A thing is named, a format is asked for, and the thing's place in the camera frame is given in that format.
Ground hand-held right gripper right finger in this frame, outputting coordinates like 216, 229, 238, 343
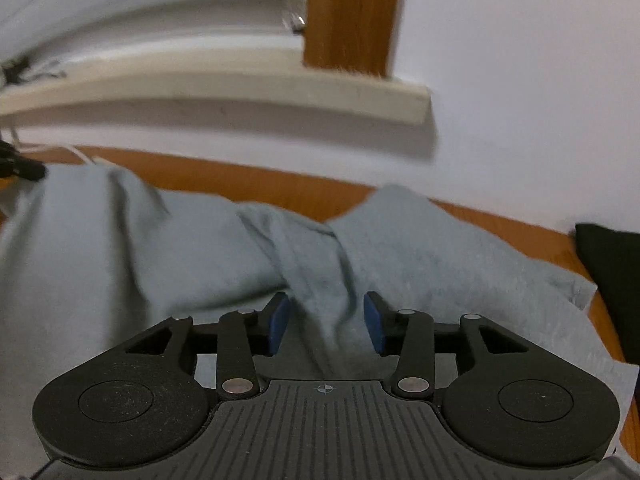
362, 290, 531, 402

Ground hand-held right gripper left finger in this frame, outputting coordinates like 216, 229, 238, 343
117, 291, 291, 402

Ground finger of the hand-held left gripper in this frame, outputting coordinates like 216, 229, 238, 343
0, 140, 46, 182

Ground grey hoodie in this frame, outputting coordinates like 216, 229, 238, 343
0, 162, 640, 480

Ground cream window sill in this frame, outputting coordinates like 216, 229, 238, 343
0, 47, 434, 129

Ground black garment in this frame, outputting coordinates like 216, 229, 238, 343
574, 222, 640, 365

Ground white cord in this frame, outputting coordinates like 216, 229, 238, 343
60, 144, 113, 167

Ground wooden window frame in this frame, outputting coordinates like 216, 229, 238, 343
302, 0, 405, 79

